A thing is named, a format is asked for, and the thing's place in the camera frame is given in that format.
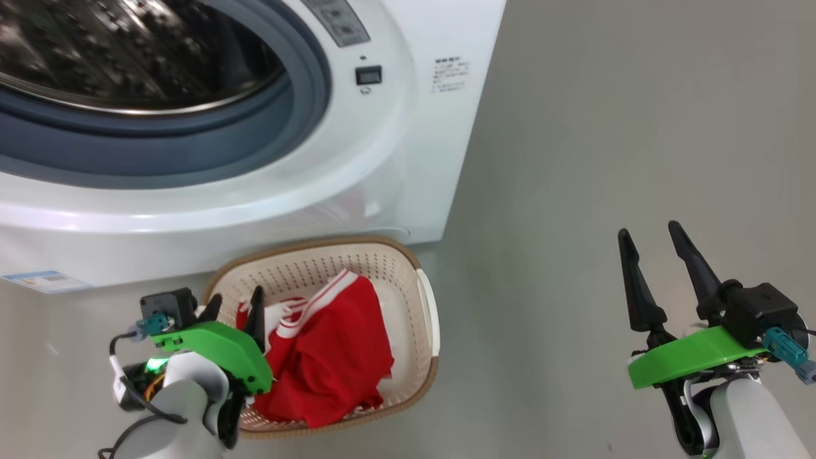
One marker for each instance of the round white filter cover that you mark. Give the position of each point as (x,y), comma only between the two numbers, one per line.
(395,232)

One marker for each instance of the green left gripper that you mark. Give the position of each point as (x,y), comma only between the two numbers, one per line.
(223,347)

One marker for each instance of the white front-load washing machine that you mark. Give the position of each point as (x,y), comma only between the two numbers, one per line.
(255,223)

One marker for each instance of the grey warning label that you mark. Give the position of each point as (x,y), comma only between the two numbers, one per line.
(341,22)

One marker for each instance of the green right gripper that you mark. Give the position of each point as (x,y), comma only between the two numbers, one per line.
(695,357)

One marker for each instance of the blue energy label sticker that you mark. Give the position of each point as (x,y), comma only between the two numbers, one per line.
(44,282)

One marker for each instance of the cream perforated basket brown rim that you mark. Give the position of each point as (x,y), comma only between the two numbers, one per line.
(382,268)

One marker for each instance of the red white-trimmed jersey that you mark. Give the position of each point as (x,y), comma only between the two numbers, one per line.
(331,357)

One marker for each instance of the black door lock socket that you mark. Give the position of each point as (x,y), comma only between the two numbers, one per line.
(368,75)

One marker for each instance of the perforated steel washer drum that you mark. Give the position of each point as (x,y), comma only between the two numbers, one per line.
(95,57)

